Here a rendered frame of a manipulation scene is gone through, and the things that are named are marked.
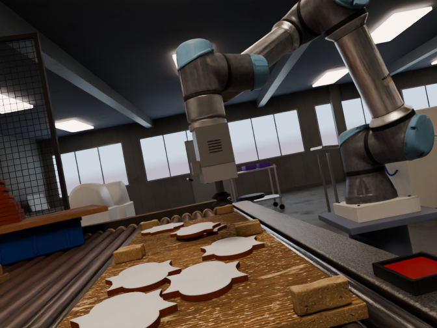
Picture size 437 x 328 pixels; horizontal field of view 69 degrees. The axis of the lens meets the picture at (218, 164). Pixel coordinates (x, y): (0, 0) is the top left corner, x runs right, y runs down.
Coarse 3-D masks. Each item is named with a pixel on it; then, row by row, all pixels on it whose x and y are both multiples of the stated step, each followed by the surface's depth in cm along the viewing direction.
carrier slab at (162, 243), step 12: (216, 216) 110; (228, 216) 104; (240, 216) 100; (228, 228) 83; (132, 240) 93; (144, 240) 89; (156, 240) 86; (168, 240) 83; (180, 240) 80; (192, 240) 77; (204, 240) 74; (216, 240) 72; (156, 252) 72
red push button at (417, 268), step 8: (392, 264) 41; (400, 264) 41; (408, 264) 40; (416, 264) 40; (424, 264) 39; (432, 264) 39; (400, 272) 39; (408, 272) 38; (416, 272) 38; (424, 272) 37; (432, 272) 37
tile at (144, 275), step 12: (144, 264) 59; (156, 264) 57; (168, 264) 56; (120, 276) 54; (132, 276) 53; (144, 276) 51; (156, 276) 50; (168, 276) 51; (120, 288) 48; (132, 288) 47; (144, 288) 47
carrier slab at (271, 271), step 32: (160, 256) 67; (192, 256) 62; (256, 256) 54; (288, 256) 50; (96, 288) 53; (160, 288) 47; (256, 288) 40; (288, 288) 38; (64, 320) 42; (192, 320) 35; (224, 320) 33; (256, 320) 32; (288, 320) 31; (320, 320) 31; (352, 320) 31
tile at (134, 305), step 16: (112, 304) 42; (128, 304) 40; (144, 304) 39; (160, 304) 38; (176, 304) 38; (80, 320) 38; (96, 320) 37; (112, 320) 36; (128, 320) 36; (144, 320) 35; (160, 320) 36
